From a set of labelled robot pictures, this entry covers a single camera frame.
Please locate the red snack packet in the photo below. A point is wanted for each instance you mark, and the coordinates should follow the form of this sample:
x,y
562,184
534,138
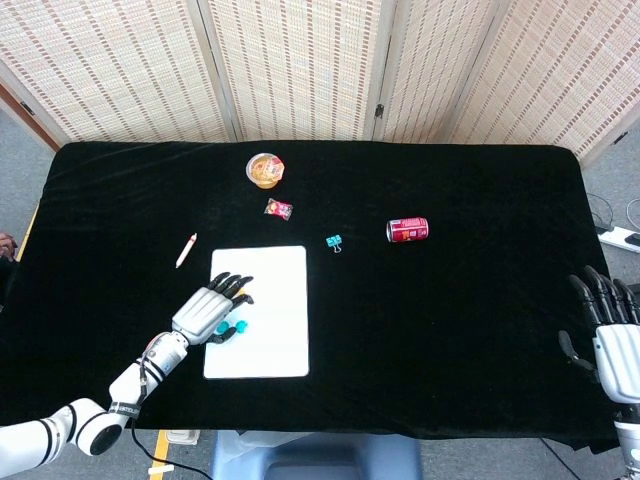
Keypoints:
x,y
279,208

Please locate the white power strip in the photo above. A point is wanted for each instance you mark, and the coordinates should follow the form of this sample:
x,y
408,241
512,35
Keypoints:
x,y
617,236

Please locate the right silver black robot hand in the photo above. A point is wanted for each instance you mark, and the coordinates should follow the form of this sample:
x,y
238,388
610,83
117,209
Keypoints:
x,y
617,355

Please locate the orange jelly cup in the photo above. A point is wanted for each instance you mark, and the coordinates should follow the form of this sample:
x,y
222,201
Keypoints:
x,y
265,169

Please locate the woven folding screen panel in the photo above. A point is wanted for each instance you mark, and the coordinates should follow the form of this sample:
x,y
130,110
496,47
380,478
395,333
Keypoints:
x,y
565,75
100,65
435,75
300,65

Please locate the black screen hinge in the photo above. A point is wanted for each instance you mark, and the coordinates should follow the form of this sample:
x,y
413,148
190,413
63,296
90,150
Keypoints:
x,y
378,110

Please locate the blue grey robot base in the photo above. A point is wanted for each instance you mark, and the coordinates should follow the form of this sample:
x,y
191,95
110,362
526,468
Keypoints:
x,y
315,457

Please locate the white table foot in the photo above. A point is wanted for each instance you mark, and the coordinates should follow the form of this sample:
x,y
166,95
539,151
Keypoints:
x,y
182,436

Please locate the blue binder clip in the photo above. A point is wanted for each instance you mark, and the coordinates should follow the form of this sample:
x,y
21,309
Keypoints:
x,y
332,242

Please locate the white tape piece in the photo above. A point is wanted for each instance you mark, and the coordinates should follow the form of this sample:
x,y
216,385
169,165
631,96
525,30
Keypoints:
x,y
161,470

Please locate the white rectangular board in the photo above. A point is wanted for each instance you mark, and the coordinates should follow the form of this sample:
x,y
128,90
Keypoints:
x,y
275,340

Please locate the yellow floor tape line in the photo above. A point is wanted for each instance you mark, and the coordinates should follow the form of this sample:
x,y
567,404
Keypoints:
x,y
160,447

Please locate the red soda can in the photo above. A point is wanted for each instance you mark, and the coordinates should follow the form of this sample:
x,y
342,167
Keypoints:
x,y
408,229

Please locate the black velvet tablecloth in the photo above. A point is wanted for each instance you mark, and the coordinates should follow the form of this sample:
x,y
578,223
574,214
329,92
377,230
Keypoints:
x,y
450,325

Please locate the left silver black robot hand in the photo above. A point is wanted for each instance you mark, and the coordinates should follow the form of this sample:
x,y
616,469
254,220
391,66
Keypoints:
x,y
200,315

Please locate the white marker pen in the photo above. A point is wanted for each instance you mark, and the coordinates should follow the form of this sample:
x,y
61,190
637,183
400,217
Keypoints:
x,y
186,251

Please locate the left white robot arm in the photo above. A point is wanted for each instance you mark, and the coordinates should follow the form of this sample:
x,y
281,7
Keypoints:
x,y
125,387

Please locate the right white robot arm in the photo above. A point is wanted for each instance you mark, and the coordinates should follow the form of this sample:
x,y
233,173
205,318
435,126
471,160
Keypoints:
x,y
629,440

